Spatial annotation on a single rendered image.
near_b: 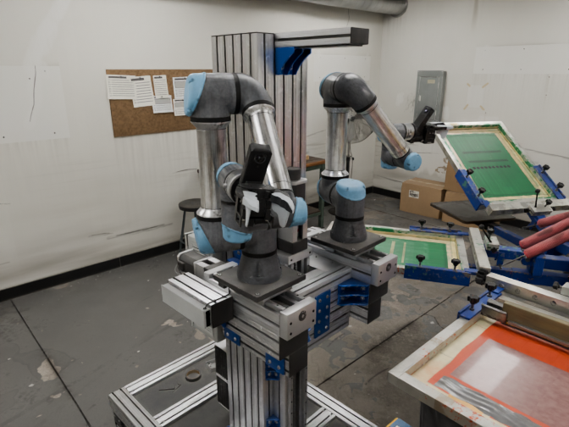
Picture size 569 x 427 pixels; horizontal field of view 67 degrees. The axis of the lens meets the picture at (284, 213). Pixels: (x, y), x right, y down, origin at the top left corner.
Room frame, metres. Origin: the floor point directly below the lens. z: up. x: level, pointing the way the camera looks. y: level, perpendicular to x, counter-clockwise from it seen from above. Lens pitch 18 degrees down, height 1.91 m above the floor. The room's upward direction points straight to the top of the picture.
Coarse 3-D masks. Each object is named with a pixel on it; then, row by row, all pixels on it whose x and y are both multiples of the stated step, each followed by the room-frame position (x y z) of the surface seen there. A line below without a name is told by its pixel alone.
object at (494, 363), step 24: (480, 336) 1.41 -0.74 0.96; (504, 336) 1.41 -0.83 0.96; (528, 336) 1.41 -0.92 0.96; (456, 360) 1.27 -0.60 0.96; (480, 360) 1.27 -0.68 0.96; (504, 360) 1.27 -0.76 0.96; (528, 360) 1.27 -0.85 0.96; (432, 384) 1.15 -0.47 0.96; (480, 384) 1.15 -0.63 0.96; (504, 384) 1.15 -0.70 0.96
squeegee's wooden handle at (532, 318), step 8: (504, 304) 1.48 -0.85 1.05; (512, 304) 1.47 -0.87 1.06; (512, 312) 1.46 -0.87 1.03; (520, 312) 1.44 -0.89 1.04; (528, 312) 1.42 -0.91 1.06; (536, 312) 1.41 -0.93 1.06; (512, 320) 1.46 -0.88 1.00; (520, 320) 1.44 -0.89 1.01; (528, 320) 1.42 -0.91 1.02; (536, 320) 1.40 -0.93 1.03; (544, 320) 1.38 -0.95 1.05; (552, 320) 1.36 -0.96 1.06; (560, 320) 1.36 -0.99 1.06; (536, 328) 1.40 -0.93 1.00; (544, 328) 1.38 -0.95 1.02; (552, 328) 1.36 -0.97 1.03; (560, 328) 1.34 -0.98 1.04; (568, 328) 1.32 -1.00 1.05; (560, 336) 1.34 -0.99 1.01; (568, 336) 1.32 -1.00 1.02
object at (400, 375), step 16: (464, 320) 1.47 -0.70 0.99; (448, 336) 1.36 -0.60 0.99; (416, 352) 1.27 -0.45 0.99; (432, 352) 1.28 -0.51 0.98; (400, 368) 1.19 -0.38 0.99; (416, 368) 1.21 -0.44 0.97; (400, 384) 1.13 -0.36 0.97; (416, 384) 1.11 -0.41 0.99; (432, 400) 1.05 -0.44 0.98; (448, 400) 1.04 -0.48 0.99; (448, 416) 1.01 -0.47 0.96; (464, 416) 0.98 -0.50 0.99; (480, 416) 0.98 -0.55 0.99
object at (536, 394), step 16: (544, 352) 1.31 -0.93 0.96; (560, 352) 1.31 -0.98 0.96; (544, 368) 1.23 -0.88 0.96; (560, 368) 1.23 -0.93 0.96; (528, 384) 1.15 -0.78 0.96; (544, 384) 1.15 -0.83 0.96; (560, 384) 1.15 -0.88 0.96; (512, 400) 1.08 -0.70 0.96; (528, 400) 1.08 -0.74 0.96; (544, 400) 1.08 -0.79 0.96; (560, 400) 1.08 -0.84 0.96; (528, 416) 1.01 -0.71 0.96; (544, 416) 1.01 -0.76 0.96; (560, 416) 1.01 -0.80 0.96
